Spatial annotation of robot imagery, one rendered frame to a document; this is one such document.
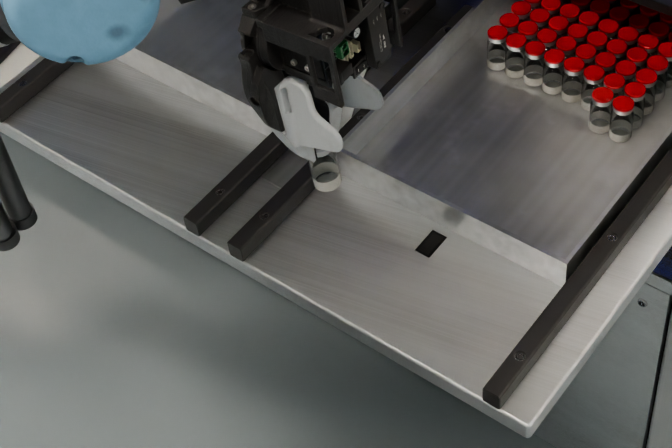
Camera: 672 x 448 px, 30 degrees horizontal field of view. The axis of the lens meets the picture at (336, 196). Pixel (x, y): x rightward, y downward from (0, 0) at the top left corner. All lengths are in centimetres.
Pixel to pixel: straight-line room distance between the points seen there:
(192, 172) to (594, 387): 73
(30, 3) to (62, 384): 168
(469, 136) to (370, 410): 92
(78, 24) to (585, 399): 131
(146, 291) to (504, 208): 122
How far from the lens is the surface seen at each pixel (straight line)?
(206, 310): 227
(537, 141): 126
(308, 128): 88
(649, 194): 120
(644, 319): 159
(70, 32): 61
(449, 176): 123
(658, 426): 176
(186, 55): 139
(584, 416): 185
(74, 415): 220
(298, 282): 116
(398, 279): 115
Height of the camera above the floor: 180
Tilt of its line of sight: 49 degrees down
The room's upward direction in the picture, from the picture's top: 8 degrees counter-clockwise
